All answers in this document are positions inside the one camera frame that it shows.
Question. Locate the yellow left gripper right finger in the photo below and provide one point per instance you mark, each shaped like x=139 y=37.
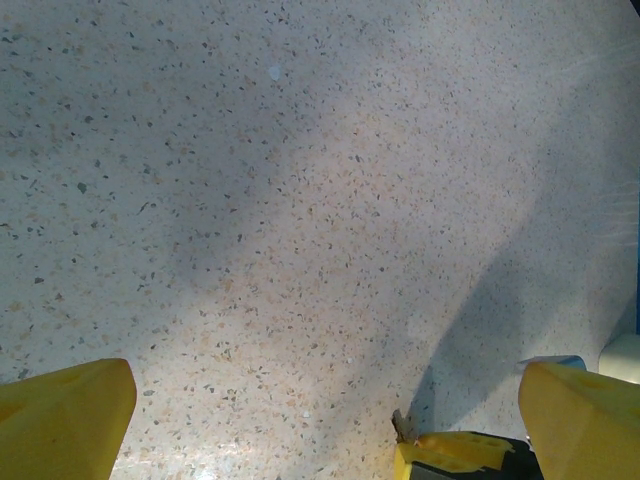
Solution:
x=585 y=425

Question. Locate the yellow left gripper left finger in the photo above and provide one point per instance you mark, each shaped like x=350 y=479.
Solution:
x=60 y=420

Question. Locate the yellow and black padlock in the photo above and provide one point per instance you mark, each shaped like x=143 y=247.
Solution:
x=450 y=452

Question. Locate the white plastic object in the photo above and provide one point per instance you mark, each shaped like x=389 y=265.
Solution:
x=621 y=361

